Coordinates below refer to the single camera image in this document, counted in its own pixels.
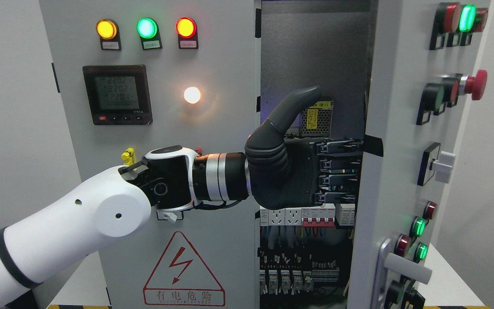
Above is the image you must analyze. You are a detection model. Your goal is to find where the white glowing indicator lamp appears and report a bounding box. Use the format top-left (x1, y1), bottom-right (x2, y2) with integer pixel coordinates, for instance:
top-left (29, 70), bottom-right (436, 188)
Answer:
top-left (184, 86), bottom-right (202, 104)

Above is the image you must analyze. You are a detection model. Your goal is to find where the red emergency stop button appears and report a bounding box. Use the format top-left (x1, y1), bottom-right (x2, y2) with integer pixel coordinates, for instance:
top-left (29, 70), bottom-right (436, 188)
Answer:
top-left (455, 69), bottom-right (488, 100)

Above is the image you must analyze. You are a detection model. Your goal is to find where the metal mesh power supply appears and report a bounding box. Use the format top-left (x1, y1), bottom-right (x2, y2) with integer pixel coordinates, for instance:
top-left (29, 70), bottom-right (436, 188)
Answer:
top-left (299, 99), bottom-right (334, 137)

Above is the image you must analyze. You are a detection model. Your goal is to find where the silver door handle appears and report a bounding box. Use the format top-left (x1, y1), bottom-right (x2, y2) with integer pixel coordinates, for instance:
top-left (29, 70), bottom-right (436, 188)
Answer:
top-left (370, 237), bottom-right (433, 309)

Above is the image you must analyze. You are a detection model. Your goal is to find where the grey electrical cabinet body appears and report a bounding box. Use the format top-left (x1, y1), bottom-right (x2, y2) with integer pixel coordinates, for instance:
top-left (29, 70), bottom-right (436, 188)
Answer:
top-left (256, 0), bottom-right (377, 309)

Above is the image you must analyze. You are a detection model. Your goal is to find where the grey cabinet door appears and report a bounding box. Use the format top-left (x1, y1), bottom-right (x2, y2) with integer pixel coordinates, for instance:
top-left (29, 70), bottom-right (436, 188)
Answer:
top-left (40, 0), bottom-right (259, 309)
top-left (347, 0), bottom-right (491, 309)

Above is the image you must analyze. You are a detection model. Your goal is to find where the relay terminal row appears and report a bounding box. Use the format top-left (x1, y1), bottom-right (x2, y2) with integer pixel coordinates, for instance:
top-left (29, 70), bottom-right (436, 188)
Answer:
top-left (258, 250), bottom-right (340, 297)

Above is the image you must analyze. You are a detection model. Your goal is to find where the white door rotary knob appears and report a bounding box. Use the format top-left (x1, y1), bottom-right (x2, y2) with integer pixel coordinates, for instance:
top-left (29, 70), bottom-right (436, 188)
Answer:
top-left (417, 142), bottom-right (456, 186)

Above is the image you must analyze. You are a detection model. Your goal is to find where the yellow indicator lamp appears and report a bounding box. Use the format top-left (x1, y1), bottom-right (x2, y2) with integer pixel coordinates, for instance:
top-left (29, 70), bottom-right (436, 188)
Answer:
top-left (96, 19), bottom-right (118, 40)

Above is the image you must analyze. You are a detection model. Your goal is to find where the white rotary selector switch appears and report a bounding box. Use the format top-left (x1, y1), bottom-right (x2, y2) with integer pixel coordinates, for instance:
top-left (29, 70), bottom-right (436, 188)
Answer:
top-left (156, 210), bottom-right (184, 223)

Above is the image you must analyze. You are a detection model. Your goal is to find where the green indicator lamp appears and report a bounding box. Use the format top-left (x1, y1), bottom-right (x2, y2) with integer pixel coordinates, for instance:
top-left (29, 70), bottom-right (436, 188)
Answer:
top-left (136, 18), bottom-right (159, 39)

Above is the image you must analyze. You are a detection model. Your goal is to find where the yellow terminal connector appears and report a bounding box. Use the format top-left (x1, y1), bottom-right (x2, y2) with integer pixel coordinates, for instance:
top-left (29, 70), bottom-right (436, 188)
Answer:
top-left (121, 147), bottom-right (136, 166)

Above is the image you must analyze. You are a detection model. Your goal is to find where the red indicator lamp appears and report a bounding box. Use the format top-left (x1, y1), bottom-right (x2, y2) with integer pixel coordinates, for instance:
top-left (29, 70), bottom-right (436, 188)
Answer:
top-left (176, 16), bottom-right (197, 39)

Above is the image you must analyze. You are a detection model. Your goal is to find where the dark grey robot hand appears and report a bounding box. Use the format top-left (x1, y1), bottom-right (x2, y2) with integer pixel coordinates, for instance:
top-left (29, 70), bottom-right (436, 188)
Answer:
top-left (244, 86), bottom-right (363, 210)

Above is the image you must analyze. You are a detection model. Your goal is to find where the red electric hazard warning sign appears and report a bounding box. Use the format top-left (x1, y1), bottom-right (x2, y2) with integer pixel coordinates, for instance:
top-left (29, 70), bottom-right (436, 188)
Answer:
top-left (143, 231), bottom-right (226, 307)

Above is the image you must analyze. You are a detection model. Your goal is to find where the black white surge protector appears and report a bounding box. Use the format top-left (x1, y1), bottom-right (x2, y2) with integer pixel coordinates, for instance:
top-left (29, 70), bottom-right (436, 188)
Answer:
top-left (335, 203), bottom-right (355, 229)

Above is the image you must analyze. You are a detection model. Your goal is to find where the black digital power meter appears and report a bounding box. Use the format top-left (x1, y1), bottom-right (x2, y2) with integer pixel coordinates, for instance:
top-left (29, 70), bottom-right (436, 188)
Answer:
top-left (82, 64), bottom-right (153, 126)

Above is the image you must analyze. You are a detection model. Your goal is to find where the red handled circuit breaker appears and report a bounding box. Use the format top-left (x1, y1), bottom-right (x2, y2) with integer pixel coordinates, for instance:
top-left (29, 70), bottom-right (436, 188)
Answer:
top-left (301, 203), bottom-right (336, 227)

